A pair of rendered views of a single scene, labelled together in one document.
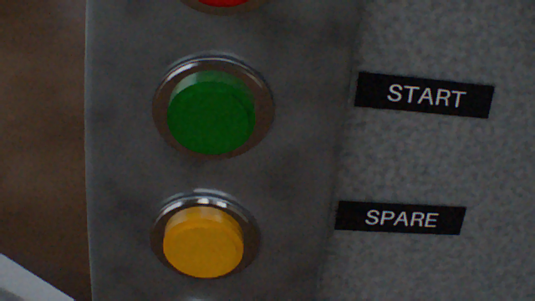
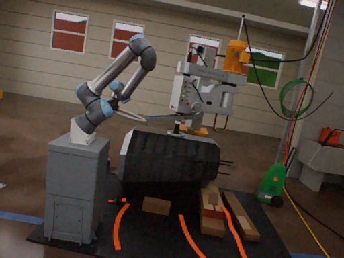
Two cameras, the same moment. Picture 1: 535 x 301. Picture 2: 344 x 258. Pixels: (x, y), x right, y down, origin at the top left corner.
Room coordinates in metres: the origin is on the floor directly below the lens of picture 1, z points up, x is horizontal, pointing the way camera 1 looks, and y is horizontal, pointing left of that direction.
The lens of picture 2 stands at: (-2.05, 1.19, 1.46)
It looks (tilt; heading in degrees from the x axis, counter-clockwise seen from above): 11 degrees down; 335
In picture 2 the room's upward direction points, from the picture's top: 10 degrees clockwise
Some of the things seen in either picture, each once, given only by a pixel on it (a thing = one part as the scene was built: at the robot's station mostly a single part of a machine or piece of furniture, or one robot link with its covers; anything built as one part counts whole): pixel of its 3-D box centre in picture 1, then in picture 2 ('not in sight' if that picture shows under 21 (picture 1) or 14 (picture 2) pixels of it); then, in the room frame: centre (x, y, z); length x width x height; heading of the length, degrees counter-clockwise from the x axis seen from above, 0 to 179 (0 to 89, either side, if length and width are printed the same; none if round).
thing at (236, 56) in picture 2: not in sight; (235, 57); (0.42, -0.70, 1.90); 0.31 x 0.28 x 0.40; 3
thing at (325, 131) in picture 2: not in sight; (332, 136); (0.51, -3.48, 1.00); 0.50 x 0.22 x 0.33; 68
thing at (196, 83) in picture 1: (211, 112); not in sight; (0.27, 0.02, 1.43); 0.03 x 0.01 x 0.03; 93
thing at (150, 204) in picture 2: not in sight; (156, 205); (0.07, 0.20, 0.07); 0.30 x 0.12 x 0.12; 64
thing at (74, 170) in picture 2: not in sight; (78, 186); (-0.10, 1.06, 0.43); 0.50 x 0.50 x 0.85; 68
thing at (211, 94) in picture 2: not in sight; (209, 100); (0.41, -0.44, 1.31); 0.74 x 0.23 x 0.49; 93
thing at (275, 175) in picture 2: not in sight; (275, 173); (0.10, -1.62, 0.43); 0.35 x 0.35 x 0.87; 48
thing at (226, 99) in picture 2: not in sight; (226, 99); (0.44, -0.70, 1.35); 0.19 x 0.19 x 0.20
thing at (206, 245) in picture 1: (203, 242); not in sight; (0.27, 0.02, 1.38); 0.03 x 0.01 x 0.03; 93
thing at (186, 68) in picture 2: not in sight; (211, 75); (0.42, -0.39, 1.62); 0.96 x 0.25 x 0.17; 93
